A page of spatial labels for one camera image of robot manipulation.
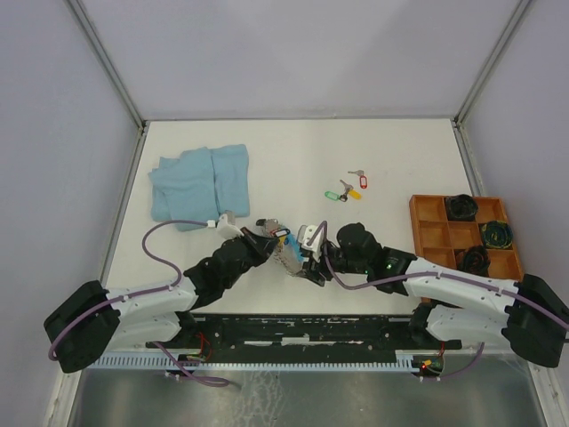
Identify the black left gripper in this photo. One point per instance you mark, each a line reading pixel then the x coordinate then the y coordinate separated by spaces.
pixel 262 245

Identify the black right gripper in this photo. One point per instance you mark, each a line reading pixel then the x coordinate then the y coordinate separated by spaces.
pixel 311 269

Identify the metal key organizer blue handle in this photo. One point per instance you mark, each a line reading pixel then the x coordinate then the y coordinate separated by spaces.
pixel 287 252

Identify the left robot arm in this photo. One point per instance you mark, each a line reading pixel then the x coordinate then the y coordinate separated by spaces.
pixel 94 319

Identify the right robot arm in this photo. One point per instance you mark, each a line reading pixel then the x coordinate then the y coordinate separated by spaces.
pixel 525 315

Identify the black key tag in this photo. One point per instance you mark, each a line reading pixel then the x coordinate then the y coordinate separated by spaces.
pixel 281 233

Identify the loose key green tag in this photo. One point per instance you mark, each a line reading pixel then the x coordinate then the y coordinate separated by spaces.
pixel 334 195

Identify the light blue folded cloth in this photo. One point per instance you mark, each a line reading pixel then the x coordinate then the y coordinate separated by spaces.
pixel 200 185

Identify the loose key yellow tag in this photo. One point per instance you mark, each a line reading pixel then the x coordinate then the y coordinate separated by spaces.
pixel 348 192

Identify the orange compartment tray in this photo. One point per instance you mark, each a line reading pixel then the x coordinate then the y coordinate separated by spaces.
pixel 444 242

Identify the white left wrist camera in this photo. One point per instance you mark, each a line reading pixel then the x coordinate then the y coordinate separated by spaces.
pixel 225 226

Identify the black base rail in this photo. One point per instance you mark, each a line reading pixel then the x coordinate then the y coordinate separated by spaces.
pixel 287 339

